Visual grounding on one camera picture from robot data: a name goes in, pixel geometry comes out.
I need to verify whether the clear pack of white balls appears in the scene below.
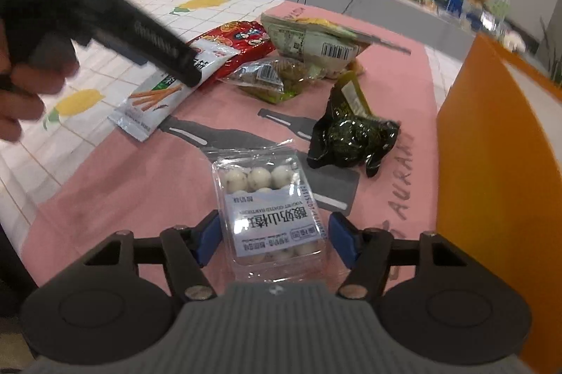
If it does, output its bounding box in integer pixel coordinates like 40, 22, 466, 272
205, 139, 334, 282

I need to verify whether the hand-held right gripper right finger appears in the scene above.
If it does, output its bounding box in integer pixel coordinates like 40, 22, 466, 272
328, 211, 470, 301

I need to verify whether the black seaweed snack packet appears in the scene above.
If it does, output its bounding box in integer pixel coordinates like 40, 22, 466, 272
306, 72, 401, 178

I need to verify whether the potted long-leaf plant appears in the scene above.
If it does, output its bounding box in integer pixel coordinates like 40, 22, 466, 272
540, 18, 562, 85

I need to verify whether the pink printed table mat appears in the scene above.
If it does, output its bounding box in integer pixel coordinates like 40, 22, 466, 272
33, 0, 444, 296

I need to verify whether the clear mixed snack bag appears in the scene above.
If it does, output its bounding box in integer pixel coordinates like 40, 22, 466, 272
218, 57, 365, 103

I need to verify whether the green picture board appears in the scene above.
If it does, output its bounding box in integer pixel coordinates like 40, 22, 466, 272
448, 0, 514, 32

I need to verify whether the orange cardboard box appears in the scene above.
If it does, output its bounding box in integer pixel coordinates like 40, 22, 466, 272
436, 32, 562, 374

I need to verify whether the teddy bear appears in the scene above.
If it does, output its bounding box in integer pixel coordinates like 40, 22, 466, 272
465, 0, 490, 28

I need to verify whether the white snack packet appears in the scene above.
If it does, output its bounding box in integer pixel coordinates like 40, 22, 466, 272
107, 47, 234, 143

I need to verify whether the banknote print snack packet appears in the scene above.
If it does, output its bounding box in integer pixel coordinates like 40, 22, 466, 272
261, 13, 374, 72

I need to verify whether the person's left hand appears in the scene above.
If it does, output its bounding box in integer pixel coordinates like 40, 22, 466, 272
0, 20, 82, 143

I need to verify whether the red snack packet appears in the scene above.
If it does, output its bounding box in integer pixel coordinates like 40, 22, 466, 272
187, 20, 275, 87

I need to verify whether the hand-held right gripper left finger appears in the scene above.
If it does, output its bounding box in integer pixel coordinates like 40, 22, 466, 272
81, 208, 221, 301

